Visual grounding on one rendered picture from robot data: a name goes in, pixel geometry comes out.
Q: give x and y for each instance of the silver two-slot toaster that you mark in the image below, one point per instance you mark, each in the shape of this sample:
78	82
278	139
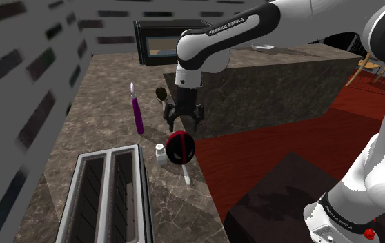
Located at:
106	202

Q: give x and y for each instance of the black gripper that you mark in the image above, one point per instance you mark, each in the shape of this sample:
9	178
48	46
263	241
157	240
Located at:
187	99

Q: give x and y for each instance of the wooden chair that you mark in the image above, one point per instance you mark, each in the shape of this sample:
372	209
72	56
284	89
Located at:
370	64

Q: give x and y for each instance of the purple pen with white tip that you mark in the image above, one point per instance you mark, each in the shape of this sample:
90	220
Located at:
137	114

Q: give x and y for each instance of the black microwave oven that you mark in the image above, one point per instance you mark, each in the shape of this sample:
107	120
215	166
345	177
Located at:
159	33

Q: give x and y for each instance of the white bowl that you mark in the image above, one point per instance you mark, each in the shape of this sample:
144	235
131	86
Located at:
262	47

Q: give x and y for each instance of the dark marble kitchen island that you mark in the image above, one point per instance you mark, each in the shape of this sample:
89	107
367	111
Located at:
266	87

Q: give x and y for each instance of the dark robot stand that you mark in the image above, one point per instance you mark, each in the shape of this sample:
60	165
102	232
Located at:
273	202

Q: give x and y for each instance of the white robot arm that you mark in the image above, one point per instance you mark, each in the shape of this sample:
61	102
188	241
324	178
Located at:
197	47

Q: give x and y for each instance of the red black round mask toy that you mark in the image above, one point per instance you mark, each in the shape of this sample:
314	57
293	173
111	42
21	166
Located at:
180	148

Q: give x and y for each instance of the white salt shaker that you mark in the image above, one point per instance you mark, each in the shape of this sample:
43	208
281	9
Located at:
160	155

